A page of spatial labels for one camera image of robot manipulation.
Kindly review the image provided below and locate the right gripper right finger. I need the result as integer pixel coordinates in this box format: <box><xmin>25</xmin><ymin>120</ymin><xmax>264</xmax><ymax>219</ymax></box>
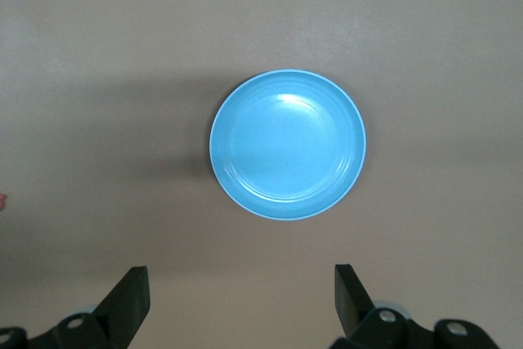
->
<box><xmin>329</xmin><ymin>263</ymin><xmax>502</xmax><ymax>349</ymax></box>

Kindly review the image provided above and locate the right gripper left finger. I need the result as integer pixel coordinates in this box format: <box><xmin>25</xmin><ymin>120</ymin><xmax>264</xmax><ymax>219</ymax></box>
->
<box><xmin>0</xmin><ymin>266</ymin><xmax>151</xmax><ymax>349</ymax></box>

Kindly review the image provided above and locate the blue plate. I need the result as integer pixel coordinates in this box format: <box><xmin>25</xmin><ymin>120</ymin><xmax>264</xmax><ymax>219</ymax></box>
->
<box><xmin>208</xmin><ymin>69</ymin><xmax>369</xmax><ymax>222</ymax></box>

